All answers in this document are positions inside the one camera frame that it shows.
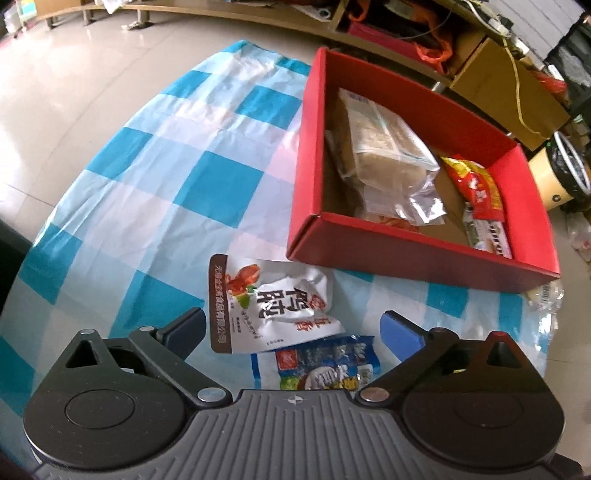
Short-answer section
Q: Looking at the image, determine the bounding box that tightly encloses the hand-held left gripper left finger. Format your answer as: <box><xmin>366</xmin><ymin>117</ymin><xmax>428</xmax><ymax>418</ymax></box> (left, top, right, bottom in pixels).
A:
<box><xmin>46</xmin><ymin>307</ymin><xmax>234</xmax><ymax>409</ymax></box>

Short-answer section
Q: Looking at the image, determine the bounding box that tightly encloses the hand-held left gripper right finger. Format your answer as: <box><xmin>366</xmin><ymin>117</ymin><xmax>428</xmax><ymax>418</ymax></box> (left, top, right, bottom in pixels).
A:
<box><xmin>355</xmin><ymin>310</ymin><xmax>533</xmax><ymax>408</ymax></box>

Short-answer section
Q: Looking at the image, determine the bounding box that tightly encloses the red cardboard box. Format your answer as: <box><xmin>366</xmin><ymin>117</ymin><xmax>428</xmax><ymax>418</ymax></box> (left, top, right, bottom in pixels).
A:
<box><xmin>285</xmin><ymin>46</ymin><xmax>561</xmax><ymax>294</ymax></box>

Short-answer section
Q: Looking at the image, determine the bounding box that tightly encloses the blue coconut candy packet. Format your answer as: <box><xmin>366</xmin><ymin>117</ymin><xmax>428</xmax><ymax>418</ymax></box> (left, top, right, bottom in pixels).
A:
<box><xmin>250</xmin><ymin>335</ymin><xmax>382</xmax><ymax>393</ymax></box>

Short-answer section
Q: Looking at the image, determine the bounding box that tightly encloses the white packet with brown edge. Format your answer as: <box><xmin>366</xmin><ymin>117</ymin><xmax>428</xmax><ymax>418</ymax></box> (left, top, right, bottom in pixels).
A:
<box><xmin>209</xmin><ymin>254</ymin><xmax>347</xmax><ymax>355</ymax></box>

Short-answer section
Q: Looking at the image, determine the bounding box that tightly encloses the white packet with orange picture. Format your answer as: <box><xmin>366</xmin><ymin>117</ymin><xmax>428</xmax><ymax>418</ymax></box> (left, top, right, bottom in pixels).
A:
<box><xmin>369</xmin><ymin>215</ymin><xmax>421</xmax><ymax>232</ymax></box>

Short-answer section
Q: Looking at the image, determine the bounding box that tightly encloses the red and white snack packet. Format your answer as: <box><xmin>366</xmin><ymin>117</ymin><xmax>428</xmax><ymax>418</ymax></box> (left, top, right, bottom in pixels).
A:
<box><xmin>462</xmin><ymin>203</ymin><xmax>514</xmax><ymax>259</ymax></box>

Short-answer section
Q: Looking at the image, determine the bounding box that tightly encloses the silver vacuum snack packet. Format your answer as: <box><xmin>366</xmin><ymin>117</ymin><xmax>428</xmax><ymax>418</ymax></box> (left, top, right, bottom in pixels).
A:
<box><xmin>358</xmin><ymin>157</ymin><xmax>448</xmax><ymax>227</ymax></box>

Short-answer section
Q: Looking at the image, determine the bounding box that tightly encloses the clear bag of pale crackers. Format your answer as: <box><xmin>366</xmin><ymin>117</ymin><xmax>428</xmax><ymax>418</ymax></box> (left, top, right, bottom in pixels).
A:
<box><xmin>524</xmin><ymin>284</ymin><xmax>566</xmax><ymax>319</ymax></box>

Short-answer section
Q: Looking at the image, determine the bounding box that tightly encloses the red and yellow snack packet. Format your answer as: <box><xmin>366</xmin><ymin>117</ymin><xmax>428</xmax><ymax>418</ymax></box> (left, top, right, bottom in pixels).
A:
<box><xmin>438</xmin><ymin>154</ymin><xmax>506</xmax><ymax>222</ymax></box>

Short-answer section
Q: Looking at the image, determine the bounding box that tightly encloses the pale beige tofu stick packet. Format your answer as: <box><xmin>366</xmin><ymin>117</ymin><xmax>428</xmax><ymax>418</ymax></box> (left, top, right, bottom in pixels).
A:
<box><xmin>337</xmin><ymin>88</ymin><xmax>441</xmax><ymax>185</ymax></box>

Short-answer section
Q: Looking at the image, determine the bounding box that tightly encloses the blue checked tablecloth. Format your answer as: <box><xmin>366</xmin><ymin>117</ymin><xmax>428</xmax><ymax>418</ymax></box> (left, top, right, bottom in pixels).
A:
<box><xmin>0</xmin><ymin>39</ymin><xmax>561</xmax><ymax>416</ymax></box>

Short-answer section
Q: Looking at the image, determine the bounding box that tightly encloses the clear plastic bag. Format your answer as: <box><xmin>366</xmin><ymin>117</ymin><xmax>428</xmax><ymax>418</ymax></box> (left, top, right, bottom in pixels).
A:
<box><xmin>566</xmin><ymin>212</ymin><xmax>591</xmax><ymax>259</ymax></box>

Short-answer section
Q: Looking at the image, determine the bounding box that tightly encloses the yellow trash bin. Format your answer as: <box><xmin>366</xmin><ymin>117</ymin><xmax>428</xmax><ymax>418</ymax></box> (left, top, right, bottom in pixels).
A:
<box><xmin>526</xmin><ymin>131</ymin><xmax>591</xmax><ymax>210</ymax></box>

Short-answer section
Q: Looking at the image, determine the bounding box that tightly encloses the black trash bag liner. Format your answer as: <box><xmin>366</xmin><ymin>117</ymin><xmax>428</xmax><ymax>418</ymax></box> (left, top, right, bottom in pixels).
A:
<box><xmin>547</xmin><ymin>131</ymin><xmax>591</xmax><ymax>195</ymax></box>

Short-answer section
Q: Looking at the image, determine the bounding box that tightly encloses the wooden television stand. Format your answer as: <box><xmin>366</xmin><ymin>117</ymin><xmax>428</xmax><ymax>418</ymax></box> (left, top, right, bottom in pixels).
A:
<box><xmin>32</xmin><ymin>0</ymin><xmax>571</xmax><ymax>153</ymax></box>

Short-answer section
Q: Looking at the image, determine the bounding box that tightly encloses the orange plastic bag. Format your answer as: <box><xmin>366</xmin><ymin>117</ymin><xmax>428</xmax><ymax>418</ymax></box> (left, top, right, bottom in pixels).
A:
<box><xmin>346</xmin><ymin>0</ymin><xmax>451</xmax><ymax>63</ymax></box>

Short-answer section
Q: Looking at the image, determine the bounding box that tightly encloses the red plastic bag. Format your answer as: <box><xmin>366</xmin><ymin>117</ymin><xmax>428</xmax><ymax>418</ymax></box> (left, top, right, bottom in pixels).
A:
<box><xmin>538</xmin><ymin>74</ymin><xmax>568</xmax><ymax>95</ymax></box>

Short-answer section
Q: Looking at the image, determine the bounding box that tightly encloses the red flat box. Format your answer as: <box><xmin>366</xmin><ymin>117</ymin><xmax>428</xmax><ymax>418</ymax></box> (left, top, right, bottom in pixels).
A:
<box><xmin>348</xmin><ymin>23</ymin><xmax>416</xmax><ymax>47</ymax></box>

